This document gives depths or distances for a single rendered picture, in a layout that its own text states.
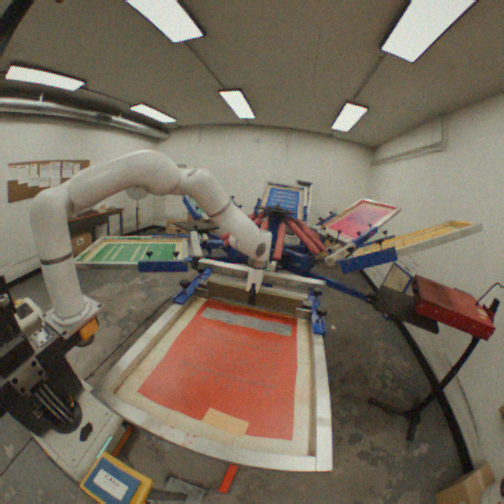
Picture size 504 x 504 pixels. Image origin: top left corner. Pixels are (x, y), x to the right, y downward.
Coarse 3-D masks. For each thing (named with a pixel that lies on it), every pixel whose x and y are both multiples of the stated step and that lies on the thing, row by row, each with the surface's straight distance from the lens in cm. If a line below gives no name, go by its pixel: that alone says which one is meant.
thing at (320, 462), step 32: (160, 320) 74; (128, 352) 65; (320, 352) 69; (96, 384) 61; (320, 384) 61; (128, 416) 53; (320, 416) 55; (192, 448) 48; (224, 448) 48; (320, 448) 52
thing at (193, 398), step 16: (208, 304) 88; (224, 304) 88; (192, 320) 79; (208, 320) 79; (192, 336) 72; (176, 352) 67; (160, 368) 64; (144, 384) 61; (160, 384) 60; (176, 384) 60; (192, 384) 59; (208, 384) 59; (160, 400) 58; (176, 400) 57; (192, 400) 57; (208, 400) 57; (192, 416) 55
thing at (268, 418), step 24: (264, 312) 86; (264, 336) 74; (288, 336) 77; (288, 360) 68; (288, 384) 62; (216, 408) 55; (240, 408) 56; (264, 408) 57; (288, 408) 58; (264, 432) 54; (288, 432) 55
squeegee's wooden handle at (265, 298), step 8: (208, 280) 84; (216, 280) 85; (208, 288) 86; (216, 288) 84; (224, 288) 83; (232, 288) 82; (240, 288) 81; (224, 296) 85; (232, 296) 83; (240, 296) 82; (248, 296) 81; (256, 296) 81; (264, 296) 80; (272, 296) 80; (280, 296) 80; (288, 296) 80; (296, 296) 81; (256, 304) 83; (264, 304) 82; (272, 304) 82; (280, 304) 81; (288, 304) 81; (296, 304) 81
